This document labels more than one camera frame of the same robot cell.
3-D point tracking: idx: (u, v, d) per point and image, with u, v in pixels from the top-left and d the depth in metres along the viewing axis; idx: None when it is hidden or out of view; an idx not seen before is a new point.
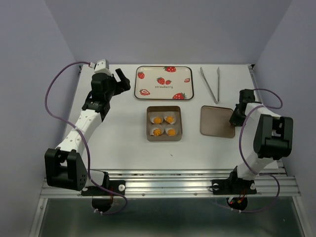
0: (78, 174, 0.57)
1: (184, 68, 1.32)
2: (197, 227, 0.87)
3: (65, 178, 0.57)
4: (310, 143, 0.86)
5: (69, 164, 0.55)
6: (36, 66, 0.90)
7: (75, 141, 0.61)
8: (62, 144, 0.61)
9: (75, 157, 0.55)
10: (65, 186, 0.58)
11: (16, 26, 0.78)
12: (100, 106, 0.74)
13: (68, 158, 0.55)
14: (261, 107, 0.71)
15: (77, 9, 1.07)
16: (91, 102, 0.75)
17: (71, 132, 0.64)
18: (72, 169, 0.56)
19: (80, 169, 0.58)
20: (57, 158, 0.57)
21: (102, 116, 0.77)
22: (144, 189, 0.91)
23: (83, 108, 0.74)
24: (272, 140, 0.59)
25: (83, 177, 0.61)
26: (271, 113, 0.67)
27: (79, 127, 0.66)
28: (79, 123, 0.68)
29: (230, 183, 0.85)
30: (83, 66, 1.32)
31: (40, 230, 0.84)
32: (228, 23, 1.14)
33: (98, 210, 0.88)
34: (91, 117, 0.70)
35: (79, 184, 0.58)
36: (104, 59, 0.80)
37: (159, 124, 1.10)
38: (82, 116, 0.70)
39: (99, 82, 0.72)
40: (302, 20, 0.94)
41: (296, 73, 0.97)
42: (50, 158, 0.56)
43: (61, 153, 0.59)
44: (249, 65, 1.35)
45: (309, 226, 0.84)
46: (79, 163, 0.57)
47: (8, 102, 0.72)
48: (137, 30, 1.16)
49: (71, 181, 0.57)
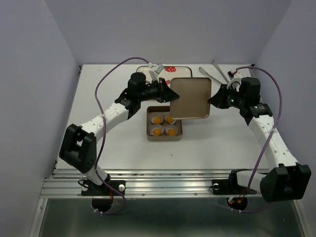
0: (87, 158, 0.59)
1: (184, 68, 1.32)
2: (197, 227, 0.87)
3: (74, 156, 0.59)
4: (311, 143, 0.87)
5: (84, 144, 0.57)
6: (36, 66, 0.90)
7: (96, 127, 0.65)
8: (86, 125, 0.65)
9: (90, 140, 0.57)
10: (72, 163, 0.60)
11: (15, 26, 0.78)
12: (131, 105, 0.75)
13: (84, 139, 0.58)
14: (275, 142, 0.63)
15: (78, 9, 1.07)
16: (124, 98, 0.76)
17: (97, 117, 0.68)
18: (84, 150, 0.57)
19: (91, 154, 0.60)
20: (74, 136, 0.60)
21: (130, 115, 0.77)
22: (144, 189, 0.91)
23: (115, 101, 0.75)
24: (283, 193, 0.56)
25: (91, 162, 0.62)
26: (286, 161, 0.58)
27: (105, 116, 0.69)
28: (107, 112, 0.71)
29: (231, 185, 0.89)
30: (83, 66, 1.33)
31: (39, 230, 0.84)
32: (228, 23, 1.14)
33: (98, 210, 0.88)
34: (119, 111, 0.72)
35: (84, 166, 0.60)
36: (162, 64, 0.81)
37: (159, 124, 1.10)
38: (111, 107, 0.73)
39: (136, 83, 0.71)
40: (302, 21, 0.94)
41: (296, 73, 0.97)
42: (70, 133, 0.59)
43: (81, 132, 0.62)
44: (249, 65, 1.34)
45: (309, 226, 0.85)
46: (91, 148, 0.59)
47: (8, 101, 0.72)
48: (138, 29, 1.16)
49: (79, 161, 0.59)
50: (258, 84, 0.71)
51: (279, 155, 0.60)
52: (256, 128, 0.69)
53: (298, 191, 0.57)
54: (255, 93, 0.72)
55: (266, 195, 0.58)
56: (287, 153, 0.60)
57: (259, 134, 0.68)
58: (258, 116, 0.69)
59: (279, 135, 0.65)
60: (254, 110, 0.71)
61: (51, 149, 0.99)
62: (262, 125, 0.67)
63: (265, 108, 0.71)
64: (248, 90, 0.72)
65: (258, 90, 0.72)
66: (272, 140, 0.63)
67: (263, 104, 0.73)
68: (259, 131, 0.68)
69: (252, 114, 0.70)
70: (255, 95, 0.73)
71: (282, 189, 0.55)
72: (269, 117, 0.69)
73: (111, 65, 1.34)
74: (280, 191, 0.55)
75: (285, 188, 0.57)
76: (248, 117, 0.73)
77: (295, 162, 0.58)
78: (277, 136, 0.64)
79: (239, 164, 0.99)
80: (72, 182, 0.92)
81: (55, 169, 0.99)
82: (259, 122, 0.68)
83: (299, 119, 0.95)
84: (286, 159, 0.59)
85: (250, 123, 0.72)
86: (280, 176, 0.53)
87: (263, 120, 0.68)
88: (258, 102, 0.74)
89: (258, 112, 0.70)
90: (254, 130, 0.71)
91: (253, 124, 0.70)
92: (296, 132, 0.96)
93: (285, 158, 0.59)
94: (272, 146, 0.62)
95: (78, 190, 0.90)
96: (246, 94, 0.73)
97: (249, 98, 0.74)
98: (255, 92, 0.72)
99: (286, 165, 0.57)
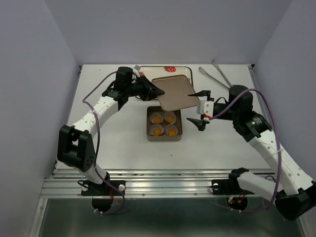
0: (86, 155, 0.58)
1: (184, 68, 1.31)
2: (197, 227, 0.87)
3: (73, 156, 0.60)
4: (310, 142, 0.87)
5: (80, 142, 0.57)
6: (36, 65, 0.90)
7: (89, 123, 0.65)
8: (78, 124, 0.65)
9: (86, 138, 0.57)
10: (72, 164, 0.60)
11: (15, 26, 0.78)
12: (119, 96, 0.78)
13: (80, 138, 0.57)
14: (286, 163, 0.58)
15: (78, 8, 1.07)
16: (111, 91, 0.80)
17: (88, 114, 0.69)
18: (82, 148, 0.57)
19: (89, 151, 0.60)
20: (69, 137, 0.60)
21: (119, 106, 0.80)
22: (143, 189, 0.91)
23: (103, 95, 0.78)
24: (305, 212, 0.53)
25: (91, 159, 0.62)
26: (303, 182, 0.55)
27: (97, 111, 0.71)
28: (97, 107, 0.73)
29: (231, 187, 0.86)
30: (83, 66, 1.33)
31: (40, 230, 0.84)
32: (229, 23, 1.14)
33: (98, 210, 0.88)
34: (108, 104, 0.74)
35: (85, 164, 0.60)
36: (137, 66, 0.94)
37: (159, 123, 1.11)
38: (100, 102, 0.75)
39: (124, 72, 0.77)
40: (302, 20, 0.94)
41: (296, 73, 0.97)
42: (64, 135, 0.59)
43: (75, 132, 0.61)
44: (249, 65, 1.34)
45: (309, 226, 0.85)
46: (89, 147, 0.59)
47: (8, 101, 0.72)
48: (138, 29, 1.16)
49: (78, 160, 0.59)
50: (252, 96, 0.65)
51: (295, 178, 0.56)
52: (260, 148, 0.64)
53: None
54: (248, 106, 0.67)
55: (289, 217, 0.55)
56: (301, 173, 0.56)
57: (265, 154, 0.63)
58: (260, 135, 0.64)
59: (286, 151, 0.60)
60: (253, 126, 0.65)
61: (51, 149, 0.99)
62: (267, 145, 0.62)
63: (262, 120, 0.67)
64: (242, 105, 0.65)
65: (251, 102, 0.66)
66: (283, 161, 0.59)
67: (257, 117, 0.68)
68: (264, 151, 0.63)
69: (252, 131, 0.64)
70: (248, 108, 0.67)
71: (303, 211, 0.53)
72: (269, 131, 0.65)
73: (111, 65, 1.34)
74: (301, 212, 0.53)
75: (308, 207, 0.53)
76: (247, 135, 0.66)
77: (310, 181, 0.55)
78: (285, 154, 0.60)
79: (239, 164, 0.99)
80: (72, 182, 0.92)
81: (55, 169, 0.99)
82: (263, 141, 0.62)
83: (299, 118, 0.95)
84: (302, 180, 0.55)
85: (251, 140, 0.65)
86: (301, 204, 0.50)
87: (266, 138, 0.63)
88: (252, 115, 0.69)
89: (257, 128, 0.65)
90: (257, 149, 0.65)
91: (256, 144, 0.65)
92: (297, 131, 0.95)
93: (301, 178, 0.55)
94: (286, 169, 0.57)
95: (78, 190, 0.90)
96: (240, 109, 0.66)
97: (243, 113, 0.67)
98: (249, 105, 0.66)
99: (305, 188, 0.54)
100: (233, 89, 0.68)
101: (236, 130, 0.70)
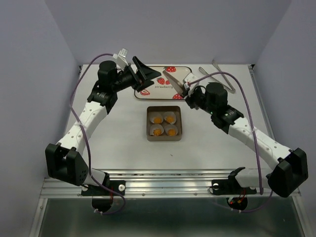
0: (76, 172, 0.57)
1: (184, 69, 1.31)
2: (197, 227, 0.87)
3: (65, 173, 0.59)
4: (310, 142, 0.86)
5: (68, 160, 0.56)
6: (35, 65, 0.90)
7: (76, 138, 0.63)
8: (64, 140, 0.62)
9: (74, 156, 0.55)
10: (65, 180, 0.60)
11: (15, 26, 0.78)
12: (106, 98, 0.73)
13: (68, 156, 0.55)
14: (261, 139, 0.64)
15: (77, 8, 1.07)
16: (97, 93, 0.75)
17: (73, 127, 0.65)
18: (71, 166, 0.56)
19: (80, 166, 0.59)
20: (57, 154, 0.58)
21: (108, 109, 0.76)
22: (143, 189, 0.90)
23: (88, 99, 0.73)
24: (292, 183, 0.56)
25: (83, 172, 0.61)
26: (282, 153, 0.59)
27: (82, 122, 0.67)
28: (83, 117, 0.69)
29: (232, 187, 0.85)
30: (83, 66, 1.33)
31: (39, 230, 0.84)
32: (229, 23, 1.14)
33: (98, 210, 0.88)
34: (95, 111, 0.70)
35: (78, 179, 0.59)
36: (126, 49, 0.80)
37: (159, 123, 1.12)
38: (86, 109, 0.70)
39: (106, 72, 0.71)
40: (302, 20, 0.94)
41: (296, 72, 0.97)
42: (51, 154, 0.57)
43: (62, 148, 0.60)
44: (249, 65, 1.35)
45: (309, 226, 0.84)
46: (79, 161, 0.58)
47: (8, 101, 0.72)
48: (138, 29, 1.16)
49: (70, 177, 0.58)
50: (225, 93, 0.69)
51: (273, 150, 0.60)
52: (237, 133, 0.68)
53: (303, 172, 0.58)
54: (223, 101, 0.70)
55: (281, 192, 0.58)
56: (278, 145, 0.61)
57: (243, 138, 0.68)
58: (234, 122, 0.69)
59: (261, 131, 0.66)
60: (227, 118, 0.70)
61: None
62: (243, 129, 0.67)
63: (235, 112, 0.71)
64: (218, 103, 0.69)
65: (225, 98, 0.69)
66: (259, 139, 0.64)
67: (230, 109, 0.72)
68: (241, 135, 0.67)
69: (228, 124, 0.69)
70: (224, 102, 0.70)
71: (292, 179, 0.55)
72: (242, 118, 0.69)
73: None
74: (291, 182, 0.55)
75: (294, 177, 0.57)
76: (223, 127, 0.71)
77: (288, 150, 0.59)
78: (260, 133, 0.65)
79: (240, 164, 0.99)
80: None
81: None
82: (239, 127, 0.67)
83: (299, 118, 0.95)
84: (280, 151, 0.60)
85: (229, 131, 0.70)
86: (285, 172, 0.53)
87: (241, 124, 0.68)
88: (226, 107, 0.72)
89: (231, 118, 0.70)
90: (236, 136, 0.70)
91: (232, 131, 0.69)
92: (298, 131, 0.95)
93: (279, 150, 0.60)
94: (262, 145, 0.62)
95: (78, 190, 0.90)
96: (217, 105, 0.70)
97: (219, 107, 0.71)
98: (224, 100, 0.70)
99: (284, 157, 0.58)
100: (208, 86, 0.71)
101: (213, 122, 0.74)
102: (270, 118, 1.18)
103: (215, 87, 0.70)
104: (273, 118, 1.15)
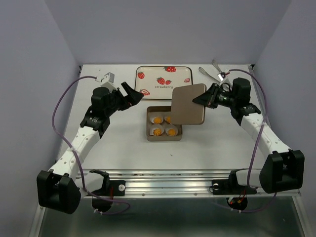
0: (68, 199, 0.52)
1: (184, 68, 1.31)
2: (197, 227, 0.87)
3: (57, 201, 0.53)
4: (310, 142, 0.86)
5: (60, 188, 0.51)
6: (35, 64, 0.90)
7: (68, 164, 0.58)
8: (56, 167, 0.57)
9: (67, 183, 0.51)
10: (56, 208, 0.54)
11: (14, 25, 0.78)
12: (99, 123, 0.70)
13: (60, 183, 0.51)
14: (266, 133, 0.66)
15: (77, 8, 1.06)
16: (90, 117, 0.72)
17: (65, 152, 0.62)
18: (64, 194, 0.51)
19: (73, 192, 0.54)
20: (48, 182, 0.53)
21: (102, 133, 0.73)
22: (144, 189, 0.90)
23: (81, 124, 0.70)
24: (281, 182, 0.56)
25: (76, 198, 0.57)
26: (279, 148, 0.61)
27: (75, 147, 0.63)
28: (75, 142, 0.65)
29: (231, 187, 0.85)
30: (83, 65, 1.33)
31: (39, 230, 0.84)
32: (229, 23, 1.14)
33: (98, 210, 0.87)
34: (88, 136, 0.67)
35: (70, 206, 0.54)
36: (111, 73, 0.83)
37: (159, 124, 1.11)
38: (79, 134, 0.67)
39: (99, 98, 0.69)
40: (302, 21, 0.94)
41: (296, 72, 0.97)
42: (42, 181, 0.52)
43: (55, 175, 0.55)
44: (249, 65, 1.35)
45: (309, 226, 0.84)
46: (73, 183, 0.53)
47: (8, 101, 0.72)
48: (137, 29, 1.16)
49: (63, 205, 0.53)
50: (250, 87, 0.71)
51: (271, 144, 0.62)
52: (247, 125, 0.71)
53: (296, 178, 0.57)
54: (246, 96, 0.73)
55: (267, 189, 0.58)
56: (279, 142, 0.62)
57: (251, 130, 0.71)
58: (249, 115, 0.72)
59: (269, 128, 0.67)
60: (244, 111, 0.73)
61: (50, 149, 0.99)
62: (253, 122, 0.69)
63: (254, 108, 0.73)
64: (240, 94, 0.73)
65: (249, 94, 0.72)
66: (264, 133, 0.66)
67: (251, 105, 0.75)
68: (250, 127, 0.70)
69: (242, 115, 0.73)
70: (246, 97, 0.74)
71: (280, 177, 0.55)
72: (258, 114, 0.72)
73: (110, 65, 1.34)
74: (279, 180, 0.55)
75: (284, 177, 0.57)
76: (238, 118, 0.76)
77: (287, 148, 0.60)
78: (267, 129, 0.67)
79: (240, 164, 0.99)
80: None
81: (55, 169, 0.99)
82: (250, 119, 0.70)
83: (299, 118, 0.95)
84: (278, 147, 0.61)
85: (242, 122, 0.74)
86: (274, 164, 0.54)
87: (253, 118, 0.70)
88: (248, 103, 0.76)
89: (248, 112, 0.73)
90: (246, 128, 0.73)
91: (243, 123, 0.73)
92: (297, 131, 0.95)
93: (278, 146, 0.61)
94: (265, 138, 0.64)
95: None
96: (238, 97, 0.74)
97: (240, 100, 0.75)
98: (247, 96, 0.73)
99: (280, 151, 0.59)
100: (237, 79, 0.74)
101: (232, 114, 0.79)
102: (270, 118, 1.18)
103: (242, 81, 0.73)
104: (273, 118, 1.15)
